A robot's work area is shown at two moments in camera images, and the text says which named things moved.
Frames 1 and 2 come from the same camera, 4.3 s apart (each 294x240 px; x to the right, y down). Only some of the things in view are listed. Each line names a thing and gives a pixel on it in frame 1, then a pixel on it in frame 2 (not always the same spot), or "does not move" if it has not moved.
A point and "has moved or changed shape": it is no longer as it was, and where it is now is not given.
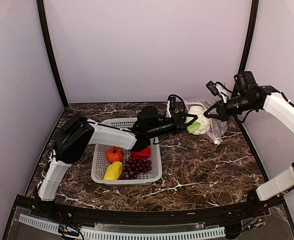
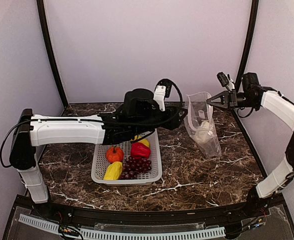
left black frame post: (42, 20) does not move
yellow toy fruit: (113, 171) does not move
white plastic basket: (100, 163) does not move
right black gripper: (223, 114) → (233, 99)
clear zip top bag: (218, 128) has moved or changed shape
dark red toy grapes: (132, 167) does not move
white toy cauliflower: (202, 125) → (202, 134)
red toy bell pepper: (144, 153) does not move
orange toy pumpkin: (114, 154) does not move
